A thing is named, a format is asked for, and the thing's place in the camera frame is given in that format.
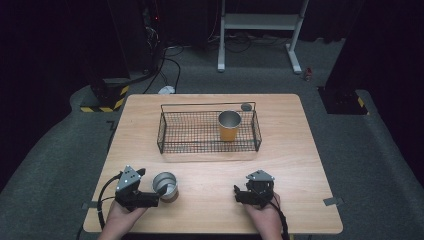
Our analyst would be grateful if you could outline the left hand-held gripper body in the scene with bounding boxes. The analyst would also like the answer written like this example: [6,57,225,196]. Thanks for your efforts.
[114,164,160,212]

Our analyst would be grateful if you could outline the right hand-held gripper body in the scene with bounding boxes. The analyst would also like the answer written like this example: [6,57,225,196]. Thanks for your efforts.
[240,169,276,208]

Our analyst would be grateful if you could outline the silver tin can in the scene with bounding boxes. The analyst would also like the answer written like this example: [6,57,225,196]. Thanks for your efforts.
[152,171,180,204]

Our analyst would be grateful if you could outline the yellow metal-lined cup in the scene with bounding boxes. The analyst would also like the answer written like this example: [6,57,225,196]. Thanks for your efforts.
[217,110,243,142]

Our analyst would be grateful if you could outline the black wire basket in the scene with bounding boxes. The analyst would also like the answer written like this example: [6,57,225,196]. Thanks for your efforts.
[156,101,263,155]

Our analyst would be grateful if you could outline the person's left hand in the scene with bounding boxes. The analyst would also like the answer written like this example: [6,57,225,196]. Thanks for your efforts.
[105,199,148,234]

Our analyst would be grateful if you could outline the person's right hand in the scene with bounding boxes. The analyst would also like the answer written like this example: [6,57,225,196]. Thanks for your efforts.
[243,193,283,235]

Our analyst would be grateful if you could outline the black yellow striped stand base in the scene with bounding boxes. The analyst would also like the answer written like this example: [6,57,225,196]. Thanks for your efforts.
[317,86,370,116]
[79,77,131,114]

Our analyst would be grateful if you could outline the dark equipment rack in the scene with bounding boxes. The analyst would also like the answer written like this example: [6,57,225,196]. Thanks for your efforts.
[141,4,166,75]

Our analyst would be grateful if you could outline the white metal stand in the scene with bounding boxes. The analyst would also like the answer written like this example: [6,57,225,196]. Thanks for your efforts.
[217,0,310,75]

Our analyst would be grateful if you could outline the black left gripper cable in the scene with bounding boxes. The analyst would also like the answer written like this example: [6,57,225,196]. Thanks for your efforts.
[96,171,124,232]

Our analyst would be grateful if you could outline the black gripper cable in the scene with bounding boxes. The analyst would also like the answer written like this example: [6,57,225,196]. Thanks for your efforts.
[96,171,124,232]
[270,195,291,240]

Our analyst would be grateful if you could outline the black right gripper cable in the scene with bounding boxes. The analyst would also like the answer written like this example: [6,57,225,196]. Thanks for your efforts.
[270,195,291,240]

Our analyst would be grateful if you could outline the black floor cable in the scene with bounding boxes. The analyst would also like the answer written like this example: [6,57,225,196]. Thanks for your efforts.
[142,43,185,95]

